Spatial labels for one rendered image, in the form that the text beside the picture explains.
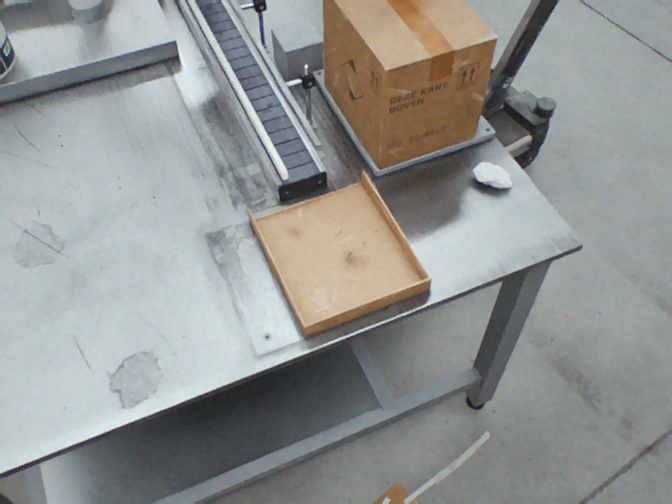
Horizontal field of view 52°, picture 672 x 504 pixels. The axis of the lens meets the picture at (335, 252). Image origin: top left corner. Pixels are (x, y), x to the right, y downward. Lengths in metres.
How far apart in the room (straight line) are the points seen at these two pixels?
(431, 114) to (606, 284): 1.23
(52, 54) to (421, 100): 0.92
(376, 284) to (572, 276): 1.25
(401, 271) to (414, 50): 0.42
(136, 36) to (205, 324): 0.83
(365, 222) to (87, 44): 0.85
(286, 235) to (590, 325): 1.27
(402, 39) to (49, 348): 0.87
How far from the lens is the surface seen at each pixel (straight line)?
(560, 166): 2.80
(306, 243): 1.39
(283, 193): 1.45
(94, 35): 1.89
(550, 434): 2.18
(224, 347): 1.28
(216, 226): 1.44
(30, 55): 1.88
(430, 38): 1.39
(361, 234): 1.41
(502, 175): 1.52
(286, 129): 1.54
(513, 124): 2.56
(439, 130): 1.50
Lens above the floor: 1.95
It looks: 54 degrees down
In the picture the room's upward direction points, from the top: straight up
